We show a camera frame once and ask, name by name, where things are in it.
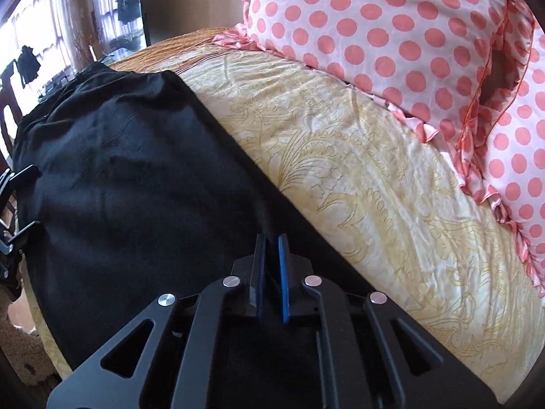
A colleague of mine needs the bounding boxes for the pink polka-dot ruffled pillow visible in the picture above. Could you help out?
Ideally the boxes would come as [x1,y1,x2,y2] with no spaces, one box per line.
[212,0,535,146]
[451,19,545,301]

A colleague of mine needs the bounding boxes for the black pants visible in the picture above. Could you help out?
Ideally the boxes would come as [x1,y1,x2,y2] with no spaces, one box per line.
[12,61,386,371]

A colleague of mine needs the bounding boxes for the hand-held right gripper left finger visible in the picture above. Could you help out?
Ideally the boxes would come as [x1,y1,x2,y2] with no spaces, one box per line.
[46,234,267,409]

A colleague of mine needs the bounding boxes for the orange-brown bed cover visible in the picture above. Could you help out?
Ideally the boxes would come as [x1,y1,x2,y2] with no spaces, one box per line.
[108,28,239,75]

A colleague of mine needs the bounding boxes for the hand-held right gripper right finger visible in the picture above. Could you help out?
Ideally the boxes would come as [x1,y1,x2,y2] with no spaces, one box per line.
[278,233,500,409]

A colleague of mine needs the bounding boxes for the dark wooden chair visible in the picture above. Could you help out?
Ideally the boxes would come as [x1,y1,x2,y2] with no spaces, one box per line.
[0,62,24,167]

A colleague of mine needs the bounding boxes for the dark hanging garment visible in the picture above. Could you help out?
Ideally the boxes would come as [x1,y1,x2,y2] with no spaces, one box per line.
[16,45,42,87]

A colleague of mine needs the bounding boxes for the beige fluffy rug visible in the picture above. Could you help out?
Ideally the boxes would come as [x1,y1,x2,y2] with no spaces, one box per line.
[0,296,54,386]

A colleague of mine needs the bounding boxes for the brown curtain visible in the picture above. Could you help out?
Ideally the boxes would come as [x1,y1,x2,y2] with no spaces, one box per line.
[60,0,100,73]

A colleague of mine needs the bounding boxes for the yellow patterned bed sheet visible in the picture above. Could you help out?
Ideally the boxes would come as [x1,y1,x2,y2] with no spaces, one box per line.
[34,47,545,405]

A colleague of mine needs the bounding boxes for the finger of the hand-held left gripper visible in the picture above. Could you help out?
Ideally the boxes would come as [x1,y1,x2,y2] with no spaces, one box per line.
[0,164,42,192]
[0,220,42,258]

